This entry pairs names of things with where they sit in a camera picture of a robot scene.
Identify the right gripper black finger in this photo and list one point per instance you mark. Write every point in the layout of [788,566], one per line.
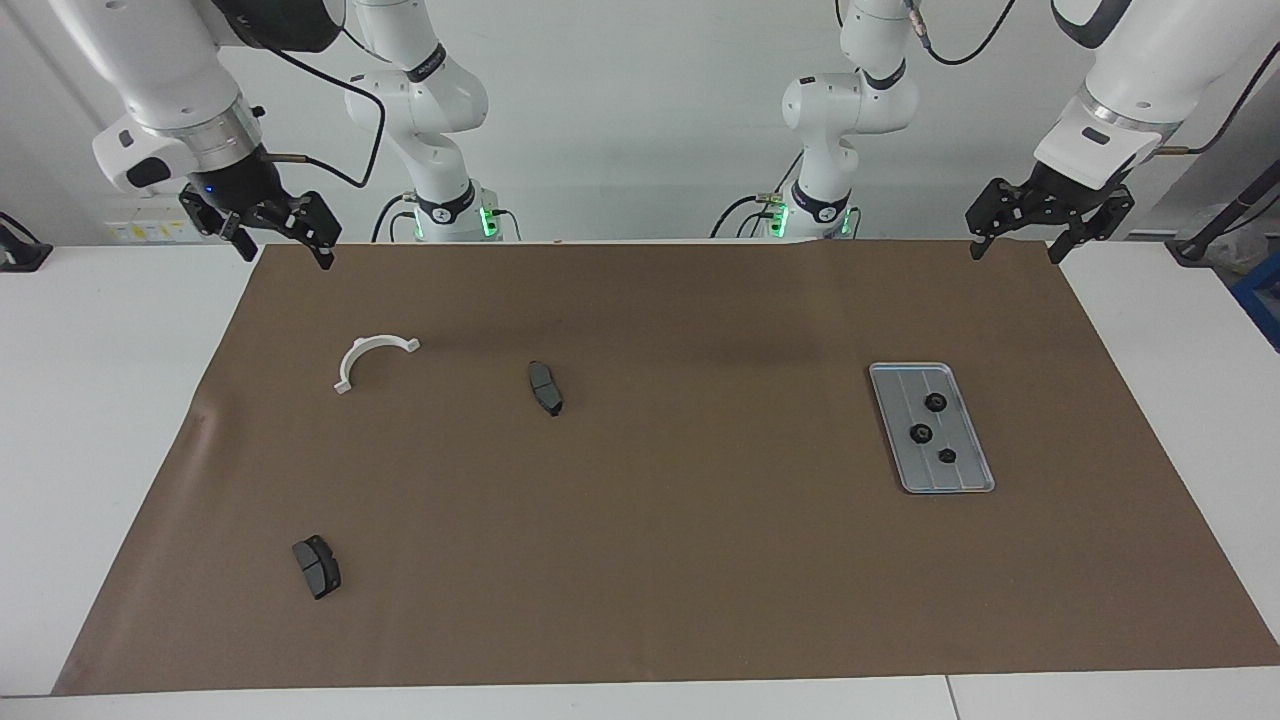
[324,255]
[246,247]

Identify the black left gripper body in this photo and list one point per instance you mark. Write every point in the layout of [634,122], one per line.
[1060,200]

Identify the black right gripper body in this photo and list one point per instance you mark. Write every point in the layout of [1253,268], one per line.
[245,190]

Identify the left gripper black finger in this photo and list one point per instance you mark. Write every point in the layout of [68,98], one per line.
[1060,248]
[978,246]

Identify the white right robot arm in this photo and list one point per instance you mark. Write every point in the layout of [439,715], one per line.
[170,60]

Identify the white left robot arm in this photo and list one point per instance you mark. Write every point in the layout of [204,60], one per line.
[1140,60]

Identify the silver metal tray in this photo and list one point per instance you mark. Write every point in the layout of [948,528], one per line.
[950,478]

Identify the black pole stand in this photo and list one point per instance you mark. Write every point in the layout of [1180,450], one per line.
[1230,211]

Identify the blue box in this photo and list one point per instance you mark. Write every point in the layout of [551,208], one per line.
[1265,300]

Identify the black table clamp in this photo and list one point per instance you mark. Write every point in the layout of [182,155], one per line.
[20,255]

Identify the dark grey brake pad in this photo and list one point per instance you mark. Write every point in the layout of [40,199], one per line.
[318,568]
[545,390]

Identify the brown paper mat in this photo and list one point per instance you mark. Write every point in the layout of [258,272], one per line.
[700,560]

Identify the white wall socket box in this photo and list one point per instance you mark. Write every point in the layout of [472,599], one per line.
[150,215]

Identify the white curved plastic bracket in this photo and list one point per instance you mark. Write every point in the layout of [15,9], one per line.
[372,342]

